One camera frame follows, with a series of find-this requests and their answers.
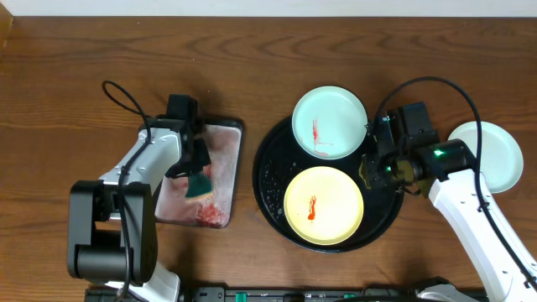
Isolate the black rectangular soapy tray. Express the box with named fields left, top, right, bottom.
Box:
left=155, top=120, right=243, bottom=229

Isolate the yellow plate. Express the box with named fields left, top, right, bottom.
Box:
left=284, top=166, right=364, bottom=246

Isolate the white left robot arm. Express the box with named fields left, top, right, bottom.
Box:
left=67, top=117, right=210, bottom=301

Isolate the green yellow sponge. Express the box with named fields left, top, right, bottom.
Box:
left=185, top=173, right=213, bottom=199

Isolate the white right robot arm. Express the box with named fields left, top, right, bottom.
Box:
left=360, top=139, right=536, bottom=301

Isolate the mint green plate rear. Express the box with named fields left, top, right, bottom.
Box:
left=291, top=86, right=368, bottom=160

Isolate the round black tray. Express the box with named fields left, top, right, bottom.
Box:
left=253, top=117, right=404, bottom=253

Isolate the mint green plate front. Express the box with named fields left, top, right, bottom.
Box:
left=448, top=122, right=524, bottom=194

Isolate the mint green plate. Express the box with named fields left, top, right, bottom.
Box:
left=448, top=122, right=524, bottom=194
left=291, top=86, right=368, bottom=160

